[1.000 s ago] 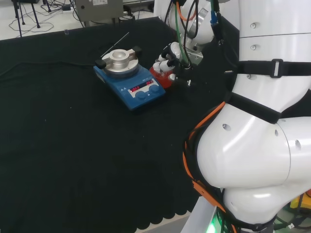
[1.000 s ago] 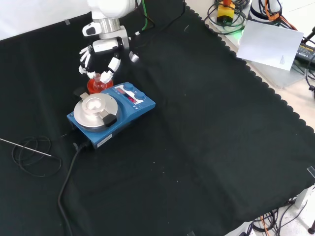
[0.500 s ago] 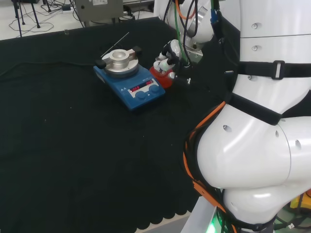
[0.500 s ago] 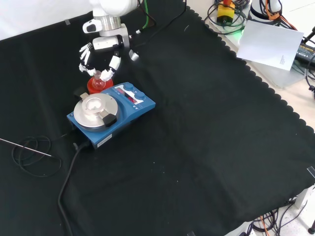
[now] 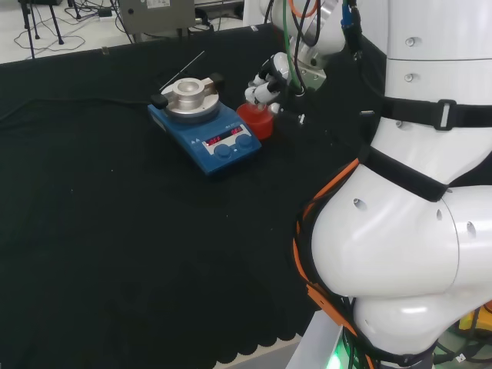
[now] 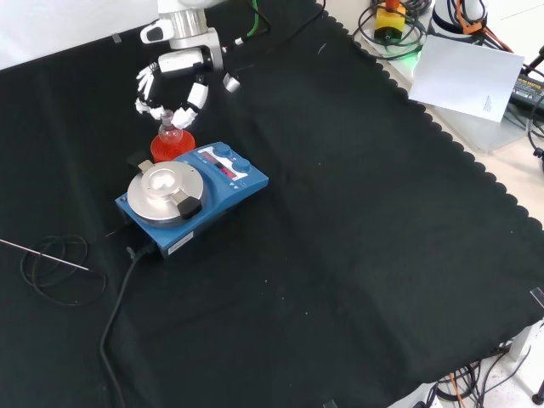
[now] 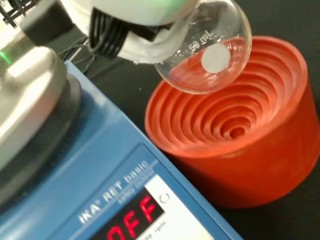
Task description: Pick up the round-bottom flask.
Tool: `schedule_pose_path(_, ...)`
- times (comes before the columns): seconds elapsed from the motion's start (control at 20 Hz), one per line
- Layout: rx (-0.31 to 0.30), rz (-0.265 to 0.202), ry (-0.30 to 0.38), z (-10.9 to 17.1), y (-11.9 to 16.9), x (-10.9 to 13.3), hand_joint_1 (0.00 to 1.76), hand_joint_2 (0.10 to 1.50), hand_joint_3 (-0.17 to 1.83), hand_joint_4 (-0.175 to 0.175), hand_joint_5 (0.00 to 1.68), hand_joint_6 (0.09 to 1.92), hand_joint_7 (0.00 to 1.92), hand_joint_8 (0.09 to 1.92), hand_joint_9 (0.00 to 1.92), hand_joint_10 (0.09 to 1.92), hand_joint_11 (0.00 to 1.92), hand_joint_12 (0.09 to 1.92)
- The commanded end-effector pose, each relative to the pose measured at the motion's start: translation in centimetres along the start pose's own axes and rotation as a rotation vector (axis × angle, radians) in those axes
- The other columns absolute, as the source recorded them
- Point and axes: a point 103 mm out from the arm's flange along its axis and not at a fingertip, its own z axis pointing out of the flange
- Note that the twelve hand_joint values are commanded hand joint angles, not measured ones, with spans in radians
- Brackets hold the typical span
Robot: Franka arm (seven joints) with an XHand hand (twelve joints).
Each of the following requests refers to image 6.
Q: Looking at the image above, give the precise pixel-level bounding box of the black power adapter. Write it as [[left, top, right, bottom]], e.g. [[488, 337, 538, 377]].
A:
[[507, 70, 544, 112]]

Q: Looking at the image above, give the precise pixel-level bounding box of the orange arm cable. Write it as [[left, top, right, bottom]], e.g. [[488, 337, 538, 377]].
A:
[[450, 0, 513, 53]]

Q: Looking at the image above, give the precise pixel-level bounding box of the orange flask support ring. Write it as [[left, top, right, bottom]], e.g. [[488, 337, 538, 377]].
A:
[[149, 129, 196, 164]]

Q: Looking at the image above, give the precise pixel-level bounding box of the black bench cloth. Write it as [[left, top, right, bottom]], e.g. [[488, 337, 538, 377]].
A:
[[0, 0, 544, 408]]

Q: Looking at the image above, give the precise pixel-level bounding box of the thick black power cable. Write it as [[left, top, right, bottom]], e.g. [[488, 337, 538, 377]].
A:
[[99, 244, 156, 408]]

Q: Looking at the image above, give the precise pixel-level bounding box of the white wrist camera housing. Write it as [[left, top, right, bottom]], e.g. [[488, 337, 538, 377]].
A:
[[140, 20, 172, 45]]

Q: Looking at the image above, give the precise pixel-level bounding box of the blue heater with steel plate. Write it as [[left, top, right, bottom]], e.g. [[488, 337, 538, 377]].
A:
[[114, 141, 270, 261]]

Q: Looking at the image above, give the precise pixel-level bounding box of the thin black coiled probe cable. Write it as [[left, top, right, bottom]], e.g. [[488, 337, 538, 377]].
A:
[[19, 234, 128, 308]]

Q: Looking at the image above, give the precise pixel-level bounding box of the yellow stop button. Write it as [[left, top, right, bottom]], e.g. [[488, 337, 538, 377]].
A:
[[374, 0, 408, 43]]

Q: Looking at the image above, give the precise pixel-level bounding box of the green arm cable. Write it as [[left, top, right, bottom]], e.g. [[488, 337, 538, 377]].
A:
[[248, 0, 272, 41]]

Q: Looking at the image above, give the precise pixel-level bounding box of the pale board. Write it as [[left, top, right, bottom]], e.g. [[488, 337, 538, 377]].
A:
[[407, 34, 526, 124]]

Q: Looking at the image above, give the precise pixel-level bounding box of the thin metal probe rod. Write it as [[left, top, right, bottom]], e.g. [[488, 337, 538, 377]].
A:
[[0, 238, 92, 273]]

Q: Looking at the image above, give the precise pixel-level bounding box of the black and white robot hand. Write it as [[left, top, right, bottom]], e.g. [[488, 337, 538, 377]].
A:
[[134, 45, 242, 131]]

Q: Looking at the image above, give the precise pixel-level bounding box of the clear round-bottom glass flask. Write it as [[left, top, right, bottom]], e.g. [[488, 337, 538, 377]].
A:
[[157, 109, 184, 145]]

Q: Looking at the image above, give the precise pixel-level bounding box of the clear acrylic plate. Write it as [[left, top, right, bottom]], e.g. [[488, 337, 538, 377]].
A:
[[433, 104, 544, 155]]

